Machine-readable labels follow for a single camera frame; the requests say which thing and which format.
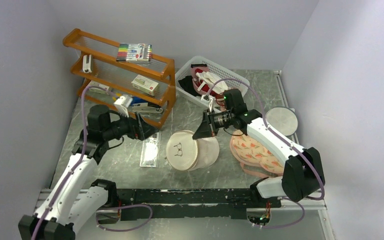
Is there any coloured marker pen set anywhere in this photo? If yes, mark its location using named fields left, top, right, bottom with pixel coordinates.
left=116, top=43, right=152, bottom=62

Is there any floral heart-shaped laundry bag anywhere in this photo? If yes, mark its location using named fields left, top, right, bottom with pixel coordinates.
left=229, top=130, right=284, bottom=179

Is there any clear packaged tool sleeve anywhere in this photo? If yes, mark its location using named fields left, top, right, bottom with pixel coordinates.
left=139, top=132, right=161, bottom=168

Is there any blue stapler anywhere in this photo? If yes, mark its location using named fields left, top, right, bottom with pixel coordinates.
left=130, top=96, right=164, bottom=114

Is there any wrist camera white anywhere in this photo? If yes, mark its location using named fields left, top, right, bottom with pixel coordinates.
left=200, top=94, right=215, bottom=113
left=113, top=95, right=133, bottom=118

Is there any orange three-tier shelf rack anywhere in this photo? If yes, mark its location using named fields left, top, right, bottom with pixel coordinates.
left=62, top=28, right=176, bottom=128

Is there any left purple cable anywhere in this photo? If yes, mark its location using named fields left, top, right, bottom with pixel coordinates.
left=29, top=85, right=120, bottom=240

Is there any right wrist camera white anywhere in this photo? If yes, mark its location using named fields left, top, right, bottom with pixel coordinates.
left=200, top=94, right=215, bottom=113

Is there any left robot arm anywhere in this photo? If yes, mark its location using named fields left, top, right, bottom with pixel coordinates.
left=18, top=104, right=159, bottom=240

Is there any small white box on shelf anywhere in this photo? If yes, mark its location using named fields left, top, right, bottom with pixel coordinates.
left=82, top=54, right=93, bottom=74

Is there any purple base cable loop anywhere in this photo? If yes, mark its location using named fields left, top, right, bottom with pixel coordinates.
left=95, top=203, right=154, bottom=233

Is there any beige mesh laundry bag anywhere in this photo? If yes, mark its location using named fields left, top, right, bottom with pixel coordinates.
left=166, top=130, right=220, bottom=171

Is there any white plastic laundry basket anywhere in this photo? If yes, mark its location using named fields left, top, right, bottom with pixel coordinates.
left=175, top=55, right=250, bottom=108

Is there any white staples box right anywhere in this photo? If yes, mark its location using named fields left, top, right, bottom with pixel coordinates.
left=131, top=74, right=159, bottom=96

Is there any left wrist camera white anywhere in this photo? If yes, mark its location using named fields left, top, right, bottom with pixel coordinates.
left=113, top=95, right=133, bottom=118

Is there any grey round laundry bags stack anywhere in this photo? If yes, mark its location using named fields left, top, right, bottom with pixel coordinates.
left=265, top=106, right=299, bottom=137

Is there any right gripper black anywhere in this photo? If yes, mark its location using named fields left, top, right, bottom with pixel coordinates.
left=192, top=108, right=234, bottom=140

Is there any pile of bras in basket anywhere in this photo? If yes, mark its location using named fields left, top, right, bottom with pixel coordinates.
left=178, top=64, right=229, bottom=107

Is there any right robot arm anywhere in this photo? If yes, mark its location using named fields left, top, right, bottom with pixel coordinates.
left=192, top=88, right=326, bottom=207

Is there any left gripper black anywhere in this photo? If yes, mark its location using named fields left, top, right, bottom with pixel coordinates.
left=103, top=108, right=159, bottom=141

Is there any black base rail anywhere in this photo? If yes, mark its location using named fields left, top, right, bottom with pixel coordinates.
left=94, top=178, right=282, bottom=221

